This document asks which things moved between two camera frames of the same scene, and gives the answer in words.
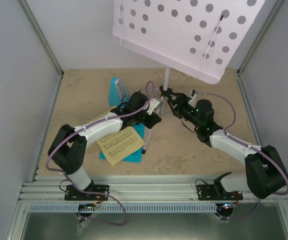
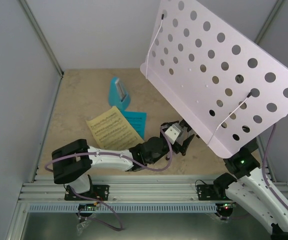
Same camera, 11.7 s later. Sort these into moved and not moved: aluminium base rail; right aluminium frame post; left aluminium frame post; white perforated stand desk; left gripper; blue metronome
Moved: left gripper; white perforated stand desk
Not moved: right aluminium frame post; left aluminium frame post; aluminium base rail; blue metronome
